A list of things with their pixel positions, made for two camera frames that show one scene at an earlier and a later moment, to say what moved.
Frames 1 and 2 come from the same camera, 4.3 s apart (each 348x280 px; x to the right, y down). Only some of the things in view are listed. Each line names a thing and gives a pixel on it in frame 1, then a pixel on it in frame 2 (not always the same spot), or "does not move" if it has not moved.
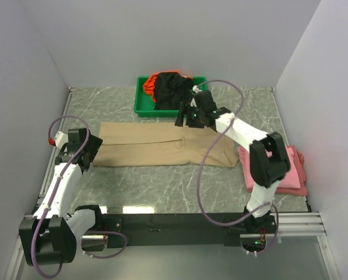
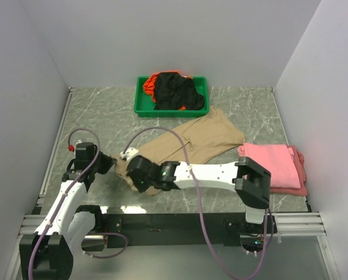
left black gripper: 94,144 to 108,161
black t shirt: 171,90 does not move
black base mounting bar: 178,230 does not move
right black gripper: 186,109 to 141,187
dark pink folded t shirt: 299,161 does not move
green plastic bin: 144,105 does not move
